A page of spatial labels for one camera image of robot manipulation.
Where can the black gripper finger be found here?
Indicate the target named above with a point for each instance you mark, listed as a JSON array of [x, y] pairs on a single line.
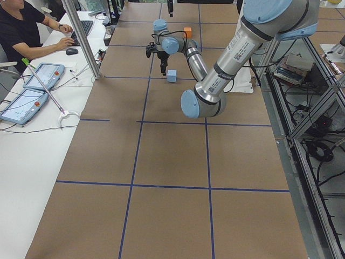
[[163, 68]]

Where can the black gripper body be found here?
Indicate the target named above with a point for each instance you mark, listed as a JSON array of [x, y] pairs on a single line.
[[170, 5], [161, 55]]

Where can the light blue foam block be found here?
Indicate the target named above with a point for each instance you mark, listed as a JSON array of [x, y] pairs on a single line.
[[172, 76]]

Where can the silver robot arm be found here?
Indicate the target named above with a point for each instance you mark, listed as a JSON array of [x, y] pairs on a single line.
[[260, 22]]

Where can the orange foam block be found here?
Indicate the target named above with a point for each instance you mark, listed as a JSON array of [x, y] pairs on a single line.
[[187, 32]]

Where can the metal cup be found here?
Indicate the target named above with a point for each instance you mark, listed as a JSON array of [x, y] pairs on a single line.
[[108, 30]]

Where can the black computer mouse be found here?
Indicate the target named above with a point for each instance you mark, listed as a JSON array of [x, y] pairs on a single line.
[[71, 51]]

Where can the upper teach pendant tablet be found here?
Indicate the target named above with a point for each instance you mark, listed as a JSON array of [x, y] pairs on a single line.
[[49, 75]]

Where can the teach pendant tablet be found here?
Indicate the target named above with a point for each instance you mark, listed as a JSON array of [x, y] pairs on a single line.
[[25, 106], [49, 75]]

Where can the stack of books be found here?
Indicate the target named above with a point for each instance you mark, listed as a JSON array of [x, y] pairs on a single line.
[[293, 69]]

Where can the metal reach stick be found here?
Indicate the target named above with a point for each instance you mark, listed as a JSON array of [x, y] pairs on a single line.
[[64, 113]]

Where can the person in black shirt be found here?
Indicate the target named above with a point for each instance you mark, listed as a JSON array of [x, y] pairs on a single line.
[[20, 36]]

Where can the lower teach pendant tablet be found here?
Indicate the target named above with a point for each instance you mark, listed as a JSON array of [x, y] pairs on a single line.
[[25, 106]]

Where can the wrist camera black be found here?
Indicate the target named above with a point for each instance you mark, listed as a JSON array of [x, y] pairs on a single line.
[[151, 48]]

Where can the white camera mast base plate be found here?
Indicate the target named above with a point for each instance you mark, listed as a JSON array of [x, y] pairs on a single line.
[[242, 82]]

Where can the aluminium frame post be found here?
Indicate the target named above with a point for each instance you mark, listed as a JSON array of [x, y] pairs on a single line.
[[82, 38]]

